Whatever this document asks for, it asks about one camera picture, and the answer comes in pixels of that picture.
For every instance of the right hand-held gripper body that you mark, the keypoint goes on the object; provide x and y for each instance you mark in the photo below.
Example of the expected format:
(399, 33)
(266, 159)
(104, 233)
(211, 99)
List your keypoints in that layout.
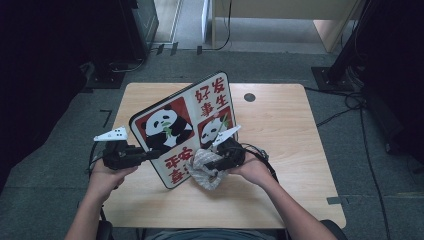
(231, 151)

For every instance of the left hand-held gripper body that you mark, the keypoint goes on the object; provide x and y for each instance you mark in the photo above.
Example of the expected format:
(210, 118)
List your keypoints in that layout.
(121, 156)

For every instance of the fluffy beige cloth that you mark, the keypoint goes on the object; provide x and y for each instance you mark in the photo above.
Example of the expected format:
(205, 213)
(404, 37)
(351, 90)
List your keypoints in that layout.
(203, 175)

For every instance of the panda print square board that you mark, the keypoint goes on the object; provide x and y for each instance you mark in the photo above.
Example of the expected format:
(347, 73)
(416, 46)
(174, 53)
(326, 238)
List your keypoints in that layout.
(173, 133)

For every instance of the person's left hand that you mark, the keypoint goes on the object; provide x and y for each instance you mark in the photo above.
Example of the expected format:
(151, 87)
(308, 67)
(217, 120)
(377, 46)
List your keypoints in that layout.
(106, 178)

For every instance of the person's right hand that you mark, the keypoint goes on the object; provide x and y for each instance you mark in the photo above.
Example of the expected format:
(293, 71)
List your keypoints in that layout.
(253, 170)

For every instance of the dark round table grommet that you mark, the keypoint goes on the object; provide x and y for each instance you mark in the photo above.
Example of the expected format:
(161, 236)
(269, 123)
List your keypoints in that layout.
(249, 97)

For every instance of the person's grey shirt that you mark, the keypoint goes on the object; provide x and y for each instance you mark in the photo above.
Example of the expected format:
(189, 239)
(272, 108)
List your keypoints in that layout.
(213, 235)

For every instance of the black floor tape strip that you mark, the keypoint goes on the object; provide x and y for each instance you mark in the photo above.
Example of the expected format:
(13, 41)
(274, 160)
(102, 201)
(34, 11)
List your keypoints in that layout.
(174, 48)
(160, 49)
(199, 50)

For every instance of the grey floor tape strip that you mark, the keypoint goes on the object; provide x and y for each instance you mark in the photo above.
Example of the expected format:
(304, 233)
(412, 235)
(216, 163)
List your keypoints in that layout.
(336, 200)

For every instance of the black cabinet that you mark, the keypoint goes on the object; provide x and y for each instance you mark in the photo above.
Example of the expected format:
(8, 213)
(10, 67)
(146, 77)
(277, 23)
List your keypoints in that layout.
(143, 20)

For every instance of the light wooden desk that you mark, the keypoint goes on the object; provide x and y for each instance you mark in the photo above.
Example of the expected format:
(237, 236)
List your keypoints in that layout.
(286, 13)

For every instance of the black stand pole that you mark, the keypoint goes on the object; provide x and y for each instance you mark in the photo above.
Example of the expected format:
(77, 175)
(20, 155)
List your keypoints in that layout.
(350, 40)

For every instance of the black stand base plate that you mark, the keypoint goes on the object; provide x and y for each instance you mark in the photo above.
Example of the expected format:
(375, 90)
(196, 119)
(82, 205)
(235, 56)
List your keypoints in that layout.
(106, 80)
(331, 80)

